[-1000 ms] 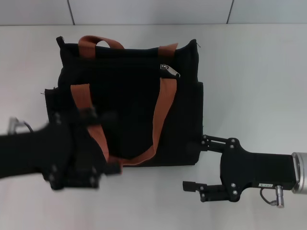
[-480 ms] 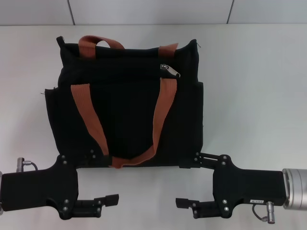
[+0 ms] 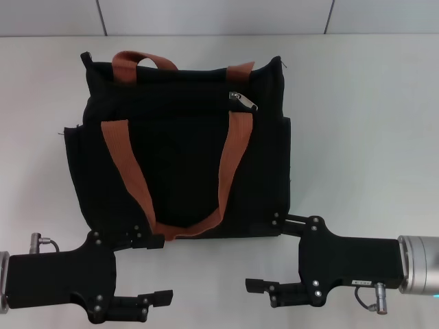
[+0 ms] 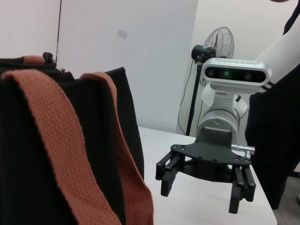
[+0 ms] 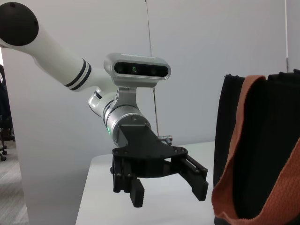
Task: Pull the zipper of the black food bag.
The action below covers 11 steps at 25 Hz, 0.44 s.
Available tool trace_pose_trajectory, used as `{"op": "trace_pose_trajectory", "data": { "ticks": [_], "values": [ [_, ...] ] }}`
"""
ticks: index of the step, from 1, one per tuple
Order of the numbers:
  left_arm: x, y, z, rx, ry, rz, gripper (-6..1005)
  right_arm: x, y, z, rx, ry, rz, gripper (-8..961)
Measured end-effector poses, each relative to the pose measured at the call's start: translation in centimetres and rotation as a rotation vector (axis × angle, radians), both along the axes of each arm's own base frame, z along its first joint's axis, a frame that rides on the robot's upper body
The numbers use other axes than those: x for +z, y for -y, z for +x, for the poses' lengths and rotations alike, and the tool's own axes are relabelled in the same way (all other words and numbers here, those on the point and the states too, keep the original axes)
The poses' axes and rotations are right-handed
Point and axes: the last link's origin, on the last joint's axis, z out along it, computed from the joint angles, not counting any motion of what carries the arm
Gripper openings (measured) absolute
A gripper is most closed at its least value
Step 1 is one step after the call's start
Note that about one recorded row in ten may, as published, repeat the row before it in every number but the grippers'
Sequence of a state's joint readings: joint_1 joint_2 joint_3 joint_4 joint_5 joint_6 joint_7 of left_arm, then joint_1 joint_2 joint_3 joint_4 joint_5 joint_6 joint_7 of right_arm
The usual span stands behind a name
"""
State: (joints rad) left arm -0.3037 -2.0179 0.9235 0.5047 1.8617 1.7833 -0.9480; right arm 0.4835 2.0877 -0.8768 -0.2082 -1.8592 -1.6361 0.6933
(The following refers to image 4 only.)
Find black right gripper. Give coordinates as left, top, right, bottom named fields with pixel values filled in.
left=155, top=126, right=256, bottom=214

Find black food bag orange handles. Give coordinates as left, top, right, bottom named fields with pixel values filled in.
left=0, top=52, right=154, bottom=225

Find person in black apron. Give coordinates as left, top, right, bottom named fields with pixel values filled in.
left=246, top=0, right=300, bottom=210

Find black standing fan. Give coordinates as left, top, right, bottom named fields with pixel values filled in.
left=187, top=26, right=235, bottom=137

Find black fan power cable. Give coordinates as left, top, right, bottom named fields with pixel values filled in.
left=177, top=60, right=196, bottom=136

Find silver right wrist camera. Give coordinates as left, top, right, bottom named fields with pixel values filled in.
left=201, top=57, right=273, bottom=94

